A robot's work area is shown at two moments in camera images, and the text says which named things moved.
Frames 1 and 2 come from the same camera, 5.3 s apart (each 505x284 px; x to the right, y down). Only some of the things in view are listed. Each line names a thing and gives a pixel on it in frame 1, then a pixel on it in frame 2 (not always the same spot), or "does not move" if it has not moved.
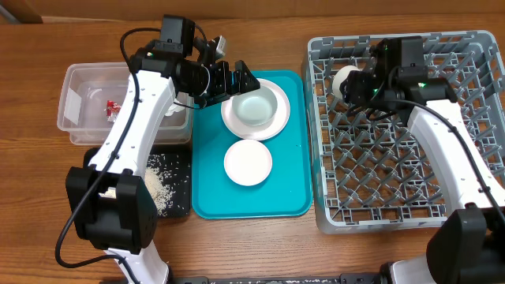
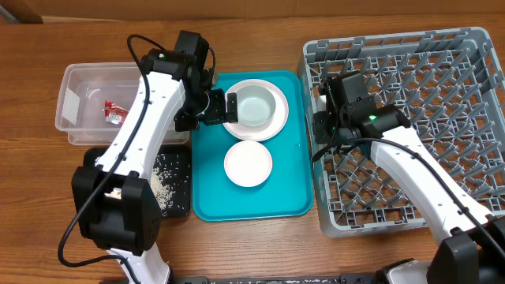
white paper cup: x=339 y=75 -> x=321 y=102
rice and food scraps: x=166 y=176 does not move
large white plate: x=259 y=132 does not move
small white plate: x=248 y=162 does not move
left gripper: x=224 y=87 -> x=218 y=110
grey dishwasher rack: x=367 y=172 does not move
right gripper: x=357 y=90 -> x=325 y=134
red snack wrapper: x=113 y=110 does not move
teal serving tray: x=286 y=192 does not move
